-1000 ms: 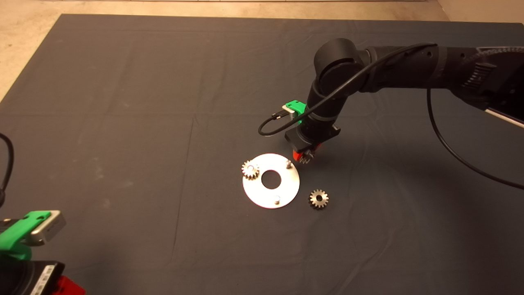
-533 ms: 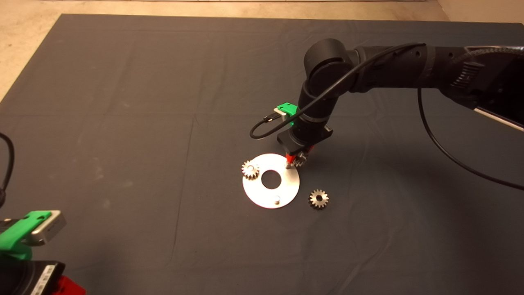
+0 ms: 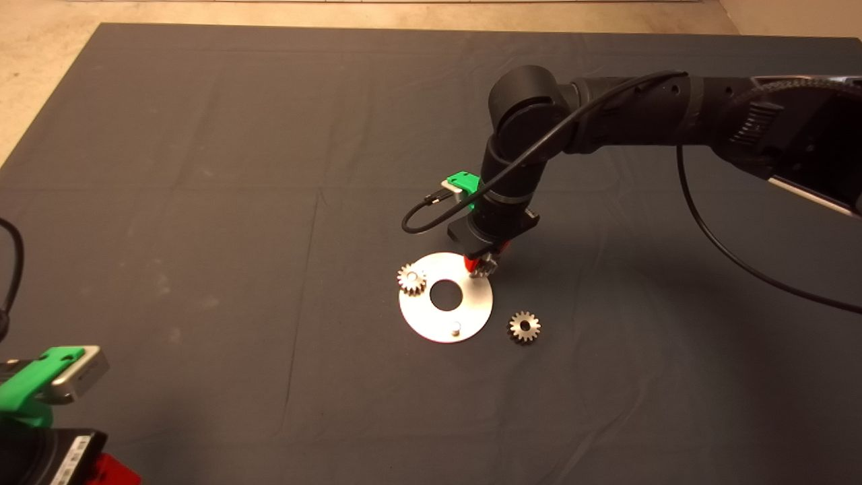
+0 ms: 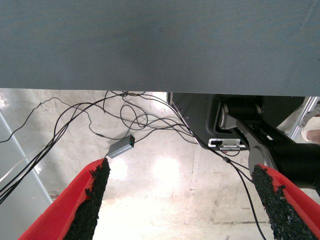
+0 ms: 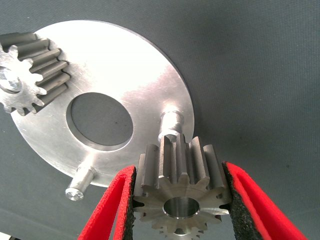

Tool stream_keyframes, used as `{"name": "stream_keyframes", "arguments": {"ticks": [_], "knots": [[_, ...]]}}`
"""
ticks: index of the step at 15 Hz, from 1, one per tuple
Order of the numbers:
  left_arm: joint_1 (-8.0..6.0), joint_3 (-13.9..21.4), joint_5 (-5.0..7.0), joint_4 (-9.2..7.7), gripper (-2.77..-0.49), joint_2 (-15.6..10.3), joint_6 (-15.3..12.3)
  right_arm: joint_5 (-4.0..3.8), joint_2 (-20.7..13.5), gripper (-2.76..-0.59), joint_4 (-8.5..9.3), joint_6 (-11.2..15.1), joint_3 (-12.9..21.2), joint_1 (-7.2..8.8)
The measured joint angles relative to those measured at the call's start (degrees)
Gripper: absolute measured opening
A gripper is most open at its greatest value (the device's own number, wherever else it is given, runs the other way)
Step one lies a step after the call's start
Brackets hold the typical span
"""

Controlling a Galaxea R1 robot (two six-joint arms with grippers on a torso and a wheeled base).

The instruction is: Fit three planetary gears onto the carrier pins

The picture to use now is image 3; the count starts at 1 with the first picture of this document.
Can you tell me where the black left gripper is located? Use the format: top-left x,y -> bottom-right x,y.
0,430 -> 143,485

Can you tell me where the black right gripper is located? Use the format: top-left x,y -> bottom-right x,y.
447,202 -> 541,273

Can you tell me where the round metal carrier plate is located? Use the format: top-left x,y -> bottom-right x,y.
399,253 -> 494,344

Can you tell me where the dark grey table cloth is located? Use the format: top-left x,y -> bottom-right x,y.
0,24 -> 862,485

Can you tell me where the thin black right camera cable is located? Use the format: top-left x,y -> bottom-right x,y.
401,69 -> 862,315

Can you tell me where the thin black camera cable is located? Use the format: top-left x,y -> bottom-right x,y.
401,69 -> 862,315
0,217 -> 26,344

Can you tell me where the green right camera mount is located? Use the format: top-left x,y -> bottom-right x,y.
446,171 -> 482,213

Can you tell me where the thin black left camera cable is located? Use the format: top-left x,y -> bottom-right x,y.
0,217 -> 26,344

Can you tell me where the braided black right arm cable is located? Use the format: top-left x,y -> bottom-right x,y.
751,75 -> 862,92

